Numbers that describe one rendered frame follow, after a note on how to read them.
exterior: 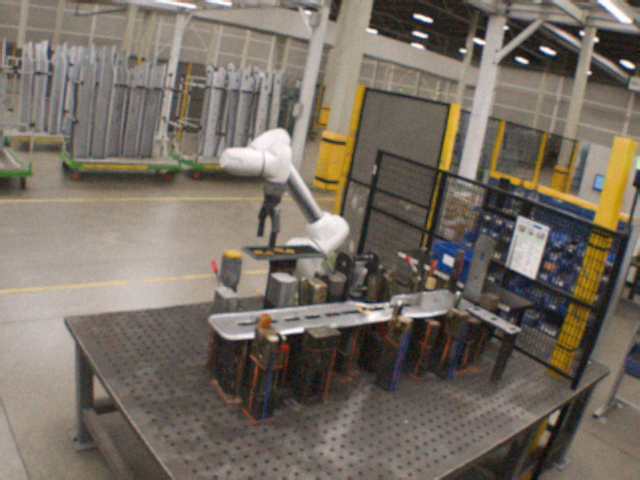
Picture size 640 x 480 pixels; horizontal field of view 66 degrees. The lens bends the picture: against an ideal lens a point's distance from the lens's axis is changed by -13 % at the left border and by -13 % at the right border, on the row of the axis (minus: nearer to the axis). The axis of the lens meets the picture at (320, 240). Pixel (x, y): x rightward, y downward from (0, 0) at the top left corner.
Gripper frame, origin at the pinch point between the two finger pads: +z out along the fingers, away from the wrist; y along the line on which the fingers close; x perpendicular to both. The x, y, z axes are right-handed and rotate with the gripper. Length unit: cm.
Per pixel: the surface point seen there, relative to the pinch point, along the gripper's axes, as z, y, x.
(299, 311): 22.1, 25.5, 8.2
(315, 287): 14.9, 17.6, 18.2
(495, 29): -186, -299, 391
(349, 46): -152, -686, 411
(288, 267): 12.4, 0.8, 12.7
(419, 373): 48, 43, 66
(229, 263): 9.6, 4.2, -16.7
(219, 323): 22, 34, -29
